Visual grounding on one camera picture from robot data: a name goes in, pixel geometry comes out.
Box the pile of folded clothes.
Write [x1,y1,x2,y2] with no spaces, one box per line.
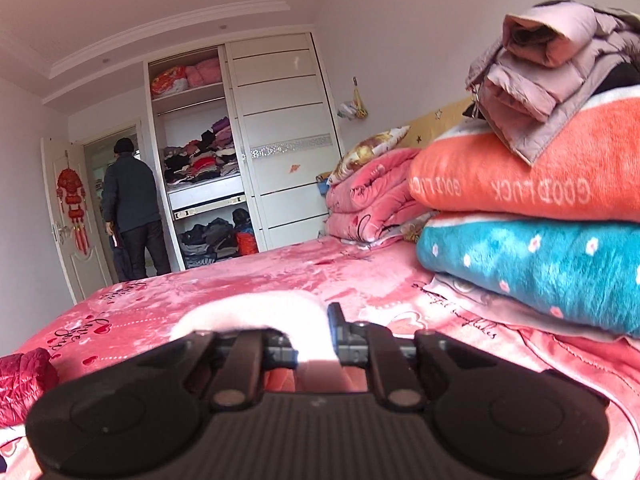
[161,116,242,186]

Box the floral patterned folded sheet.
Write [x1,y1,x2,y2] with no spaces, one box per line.
[400,212,436,243]

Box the yellow star print headboard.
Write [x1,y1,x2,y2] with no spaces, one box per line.
[407,97,476,150]

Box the pink fluffy folded blanket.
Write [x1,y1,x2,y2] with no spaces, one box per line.
[186,57,222,88]

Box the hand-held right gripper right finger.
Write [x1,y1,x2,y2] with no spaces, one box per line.
[327,302,473,411]

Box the black garment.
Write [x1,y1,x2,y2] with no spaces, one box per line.
[592,60,640,97]

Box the pink heart print bed blanket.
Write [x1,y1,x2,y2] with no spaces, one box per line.
[0,237,640,480]

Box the white door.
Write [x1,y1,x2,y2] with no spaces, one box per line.
[41,135,115,306]

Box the red orange folded quilt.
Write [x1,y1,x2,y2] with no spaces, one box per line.
[150,65,188,100]

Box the orange folded fleece blanket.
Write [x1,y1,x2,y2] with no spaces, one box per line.
[407,91,640,223]

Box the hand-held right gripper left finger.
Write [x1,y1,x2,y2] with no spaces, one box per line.
[165,329,301,411]

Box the pile of dark clothes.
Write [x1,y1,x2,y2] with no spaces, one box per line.
[179,208,258,270]

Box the white wardrobe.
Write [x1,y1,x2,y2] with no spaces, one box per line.
[142,32,348,273]

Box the yellow floral pillow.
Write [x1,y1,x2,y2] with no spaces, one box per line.
[327,126,412,186]

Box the pale pink puffer jacket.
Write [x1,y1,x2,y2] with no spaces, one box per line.
[465,2,640,166]

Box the yellow hanging wall item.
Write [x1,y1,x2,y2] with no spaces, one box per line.
[337,77,368,121]

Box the pink printed folded quilt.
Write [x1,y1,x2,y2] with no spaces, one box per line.
[325,147,441,246]

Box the pale printed folded sheet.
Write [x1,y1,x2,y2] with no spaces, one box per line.
[420,272,640,361]

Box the red knot door ornament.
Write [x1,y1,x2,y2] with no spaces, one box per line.
[56,167,91,256]

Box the peach quilted garment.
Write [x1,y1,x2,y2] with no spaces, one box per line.
[172,290,373,393]

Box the teal floral folded blanket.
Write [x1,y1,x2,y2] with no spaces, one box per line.
[416,212,640,338]

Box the dark red quilted jacket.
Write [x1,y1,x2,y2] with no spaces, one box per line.
[0,347,61,428]

